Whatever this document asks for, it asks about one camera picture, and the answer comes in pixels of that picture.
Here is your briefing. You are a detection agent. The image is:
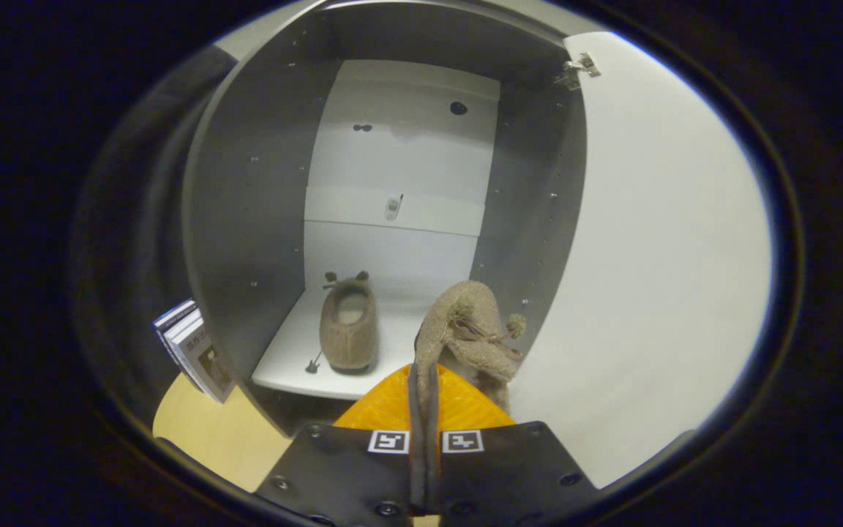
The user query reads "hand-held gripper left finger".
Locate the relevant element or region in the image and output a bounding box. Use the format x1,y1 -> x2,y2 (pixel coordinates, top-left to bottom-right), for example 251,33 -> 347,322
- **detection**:
255,364 -> 424,527

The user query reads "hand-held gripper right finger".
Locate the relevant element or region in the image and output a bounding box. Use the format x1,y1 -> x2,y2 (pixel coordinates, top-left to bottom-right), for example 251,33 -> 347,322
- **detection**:
424,364 -> 599,527

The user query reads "brown fluffy slipper shoe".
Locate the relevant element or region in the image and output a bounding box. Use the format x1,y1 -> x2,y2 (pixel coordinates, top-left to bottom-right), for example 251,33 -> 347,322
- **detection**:
319,271 -> 381,375
414,280 -> 529,419

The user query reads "white shoe cabinet door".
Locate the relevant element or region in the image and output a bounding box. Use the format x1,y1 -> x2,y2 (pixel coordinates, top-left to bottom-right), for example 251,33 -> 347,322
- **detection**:
506,31 -> 774,490

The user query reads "grey shoe cabinet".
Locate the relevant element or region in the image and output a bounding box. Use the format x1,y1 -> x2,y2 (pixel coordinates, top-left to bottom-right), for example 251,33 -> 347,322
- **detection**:
181,0 -> 591,437

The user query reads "metal door hinge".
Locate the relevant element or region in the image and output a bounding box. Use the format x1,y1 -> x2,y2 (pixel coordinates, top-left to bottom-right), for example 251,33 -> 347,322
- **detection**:
554,53 -> 602,91

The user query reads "white book with picture cover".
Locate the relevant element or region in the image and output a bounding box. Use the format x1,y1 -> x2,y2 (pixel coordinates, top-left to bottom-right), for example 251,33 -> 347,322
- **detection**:
175,321 -> 236,404

